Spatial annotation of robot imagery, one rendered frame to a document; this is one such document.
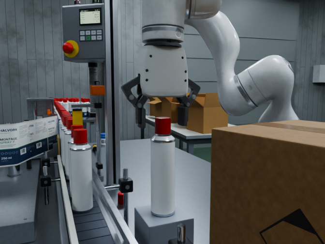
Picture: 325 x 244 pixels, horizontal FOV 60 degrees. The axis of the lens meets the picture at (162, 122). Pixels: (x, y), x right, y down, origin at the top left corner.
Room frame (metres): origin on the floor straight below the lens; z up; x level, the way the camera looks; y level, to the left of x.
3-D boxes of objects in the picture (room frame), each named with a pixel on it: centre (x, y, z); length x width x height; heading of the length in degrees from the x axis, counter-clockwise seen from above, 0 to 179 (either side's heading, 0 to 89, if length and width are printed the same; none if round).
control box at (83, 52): (1.05, 0.26, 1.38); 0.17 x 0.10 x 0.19; 77
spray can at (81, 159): (0.68, 0.20, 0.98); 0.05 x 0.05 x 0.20
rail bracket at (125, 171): (0.64, 0.11, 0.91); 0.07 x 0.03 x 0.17; 112
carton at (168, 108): (3.52, -0.18, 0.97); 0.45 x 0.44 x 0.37; 109
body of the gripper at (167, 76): (0.57, 0.00, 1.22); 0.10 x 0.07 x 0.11; 112
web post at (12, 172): (0.97, 0.53, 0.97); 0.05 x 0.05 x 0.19
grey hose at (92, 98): (1.10, 0.27, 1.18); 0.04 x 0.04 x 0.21
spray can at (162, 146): (0.58, 0.00, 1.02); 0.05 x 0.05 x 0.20
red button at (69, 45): (0.99, 0.33, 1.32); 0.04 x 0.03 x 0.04; 77
